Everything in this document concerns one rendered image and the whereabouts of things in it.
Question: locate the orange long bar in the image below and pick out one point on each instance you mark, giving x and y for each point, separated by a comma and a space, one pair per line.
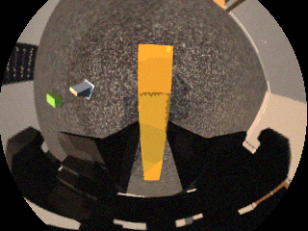
155, 75

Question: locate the green cube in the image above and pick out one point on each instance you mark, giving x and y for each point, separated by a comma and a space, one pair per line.
54, 99

